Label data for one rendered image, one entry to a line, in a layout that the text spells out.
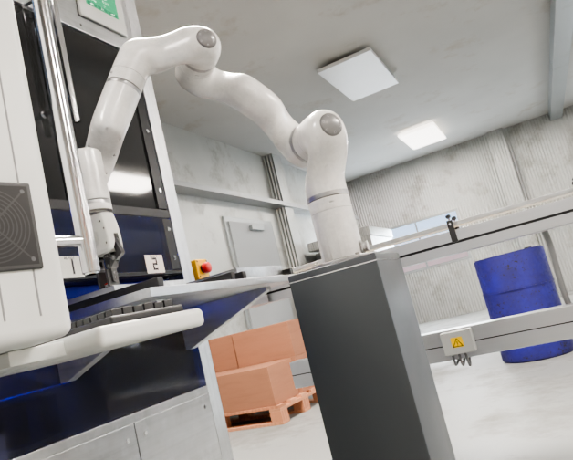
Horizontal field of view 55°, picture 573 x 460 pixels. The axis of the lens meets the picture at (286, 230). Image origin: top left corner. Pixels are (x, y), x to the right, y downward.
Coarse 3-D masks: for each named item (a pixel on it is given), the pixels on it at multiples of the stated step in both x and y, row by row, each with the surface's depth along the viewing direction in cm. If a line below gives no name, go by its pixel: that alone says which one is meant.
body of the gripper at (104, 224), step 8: (96, 216) 128; (104, 216) 128; (112, 216) 130; (96, 224) 128; (104, 224) 127; (112, 224) 129; (96, 232) 128; (104, 232) 127; (112, 232) 128; (96, 240) 128; (104, 240) 127; (112, 240) 127; (120, 240) 130; (104, 248) 127; (112, 248) 127
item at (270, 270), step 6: (228, 270) 150; (234, 270) 149; (240, 270) 150; (246, 270) 153; (252, 270) 155; (258, 270) 159; (264, 270) 161; (270, 270) 165; (276, 270) 168; (210, 276) 152; (246, 276) 152; (252, 276) 155; (258, 276) 158; (264, 276) 160; (270, 276) 164; (192, 282) 155
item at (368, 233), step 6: (360, 228) 836; (366, 228) 833; (372, 228) 848; (378, 228) 877; (384, 228) 914; (360, 234) 836; (366, 234) 832; (372, 234) 839; (378, 234) 868; (384, 234) 904; (390, 234) 937; (372, 240) 837; (378, 240) 866; (384, 240) 901; (312, 246) 869; (390, 246) 921; (312, 252) 880; (318, 252) 905
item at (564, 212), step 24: (480, 216) 221; (504, 216) 214; (528, 216) 211; (552, 216) 207; (408, 240) 240; (432, 240) 226; (456, 240) 221; (480, 240) 218; (504, 240) 214; (312, 264) 253; (408, 264) 231; (288, 288) 255
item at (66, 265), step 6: (60, 258) 145; (66, 258) 146; (72, 258) 148; (78, 258) 150; (60, 264) 144; (66, 264) 146; (78, 264) 150; (66, 270) 145; (72, 270) 147; (78, 270) 149; (66, 276) 145; (72, 276) 147; (78, 276) 149; (84, 276) 150
